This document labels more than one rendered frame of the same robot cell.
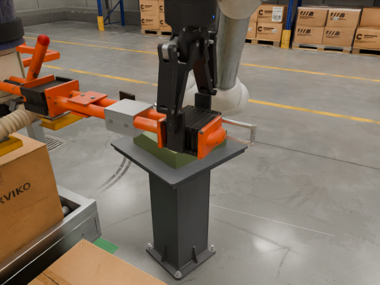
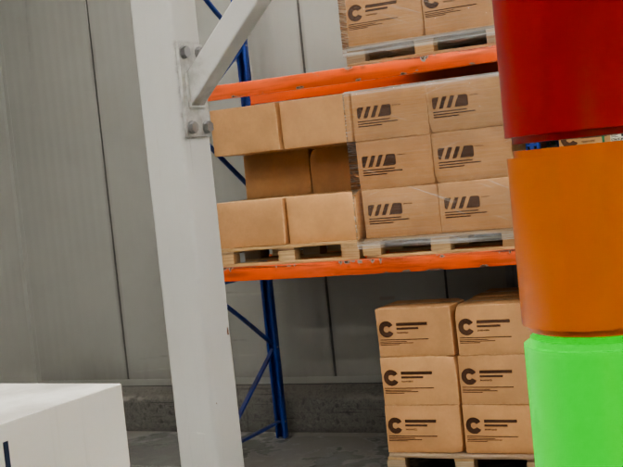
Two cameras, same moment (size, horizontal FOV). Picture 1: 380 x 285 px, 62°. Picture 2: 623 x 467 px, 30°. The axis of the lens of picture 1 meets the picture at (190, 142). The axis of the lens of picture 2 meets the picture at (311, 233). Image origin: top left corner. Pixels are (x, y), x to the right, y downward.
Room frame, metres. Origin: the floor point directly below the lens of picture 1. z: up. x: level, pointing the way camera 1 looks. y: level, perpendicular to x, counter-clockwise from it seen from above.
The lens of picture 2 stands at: (0.78, 2.00, 2.27)
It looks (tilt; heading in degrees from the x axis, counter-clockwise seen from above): 3 degrees down; 358
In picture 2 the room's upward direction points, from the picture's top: 6 degrees counter-clockwise
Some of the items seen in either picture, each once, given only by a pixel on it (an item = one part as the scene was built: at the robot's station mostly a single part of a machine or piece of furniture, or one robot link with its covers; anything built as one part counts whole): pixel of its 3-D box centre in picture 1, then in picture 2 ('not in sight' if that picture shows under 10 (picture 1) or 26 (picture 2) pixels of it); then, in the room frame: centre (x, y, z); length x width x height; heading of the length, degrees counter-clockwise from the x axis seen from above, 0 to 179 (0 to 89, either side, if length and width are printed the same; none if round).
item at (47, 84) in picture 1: (52, 94); not in sight; (0.66, 0.30, 1.27); 0.10 x 0.08 x 0.06; 150
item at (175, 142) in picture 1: (176, 131); not in sight; (0.45, 0.02, 1.28); 0.03 x 0.01 x 0.07; 59
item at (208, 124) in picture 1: (190, 131); not in sight; (0.48, 0.00, 1.27); 0.08 x 0.07 x 0.05; 60
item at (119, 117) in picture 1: (129, 117); not in sight; (0.55, 0.11, 1.26); 0.07 x 0.07 x 0.04; 60
